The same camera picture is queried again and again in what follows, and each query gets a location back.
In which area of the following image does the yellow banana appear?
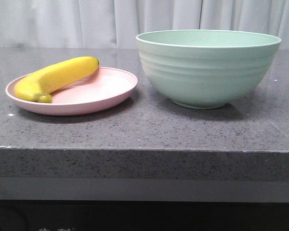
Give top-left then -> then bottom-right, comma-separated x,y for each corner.
13,56 -> 99,103

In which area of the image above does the pink plate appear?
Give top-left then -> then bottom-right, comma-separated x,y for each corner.
5,67 -> 138,116

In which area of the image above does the green bowl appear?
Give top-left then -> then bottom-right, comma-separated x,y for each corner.
136,30 -> 281,109

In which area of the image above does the white curtain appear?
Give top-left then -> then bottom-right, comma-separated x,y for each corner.
0,0 -> 289,49

